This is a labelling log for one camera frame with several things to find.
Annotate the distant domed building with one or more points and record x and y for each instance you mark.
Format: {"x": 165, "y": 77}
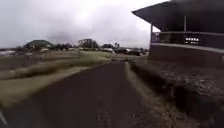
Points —
{"x": 39, "y": 43}

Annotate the dark building with balcony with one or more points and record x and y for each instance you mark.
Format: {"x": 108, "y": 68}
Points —
{"x": 186, "y": 30}

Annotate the dark bare soil bed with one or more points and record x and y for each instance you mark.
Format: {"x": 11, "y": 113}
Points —
{"x": 190, "y": 86}

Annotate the distant low buildings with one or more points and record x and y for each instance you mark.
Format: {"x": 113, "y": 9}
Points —
{"x": 128, "y": 50}

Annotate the dry grass field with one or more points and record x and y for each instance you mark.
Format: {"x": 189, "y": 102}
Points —
{"x": 30, "y": 83}

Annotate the dark asphalt path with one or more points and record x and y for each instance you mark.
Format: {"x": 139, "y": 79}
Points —
{"x": 96, "y": 96}

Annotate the pale grass verge strip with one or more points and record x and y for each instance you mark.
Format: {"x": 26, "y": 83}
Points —
{"x": 150, "y": 100}

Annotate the distant trees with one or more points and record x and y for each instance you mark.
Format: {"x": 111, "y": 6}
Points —
{"x": 87, "y": 43}

